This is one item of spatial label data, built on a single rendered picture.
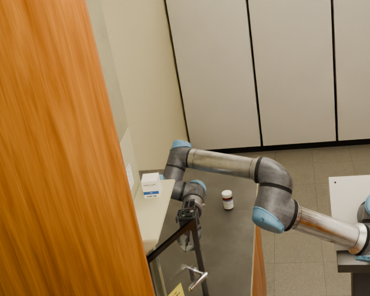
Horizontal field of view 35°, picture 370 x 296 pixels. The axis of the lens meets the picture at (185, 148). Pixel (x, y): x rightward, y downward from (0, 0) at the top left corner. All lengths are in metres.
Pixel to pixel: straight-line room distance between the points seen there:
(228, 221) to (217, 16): 2.28
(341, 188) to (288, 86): 2.39
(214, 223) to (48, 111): 1.39
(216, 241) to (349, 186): 0.60
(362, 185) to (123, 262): 1.19
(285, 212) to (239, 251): 0.50
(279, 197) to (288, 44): 2.74
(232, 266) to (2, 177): 1.15
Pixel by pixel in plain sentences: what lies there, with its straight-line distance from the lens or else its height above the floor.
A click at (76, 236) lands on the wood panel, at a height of 1.59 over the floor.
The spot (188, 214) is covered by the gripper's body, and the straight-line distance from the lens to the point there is 1.99.
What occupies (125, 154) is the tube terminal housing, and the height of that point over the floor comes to 1.66.
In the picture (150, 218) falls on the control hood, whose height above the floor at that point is 1.51.
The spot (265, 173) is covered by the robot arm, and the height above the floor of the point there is 1.41.
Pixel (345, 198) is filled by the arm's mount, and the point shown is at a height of 1.10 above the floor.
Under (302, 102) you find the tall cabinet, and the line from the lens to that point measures 4.81.
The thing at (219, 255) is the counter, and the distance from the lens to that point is 2.45.
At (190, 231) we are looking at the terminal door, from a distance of 1.91.
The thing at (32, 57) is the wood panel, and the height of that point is 2.09.
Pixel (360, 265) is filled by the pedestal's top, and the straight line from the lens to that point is 2.37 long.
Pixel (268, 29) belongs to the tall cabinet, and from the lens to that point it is 4.59.
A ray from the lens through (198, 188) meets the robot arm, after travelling 2.16.
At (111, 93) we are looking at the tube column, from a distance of 1.70.
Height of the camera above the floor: 2.47
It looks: 28 degrees down
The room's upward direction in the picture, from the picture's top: 10 degrees counter-clockwise
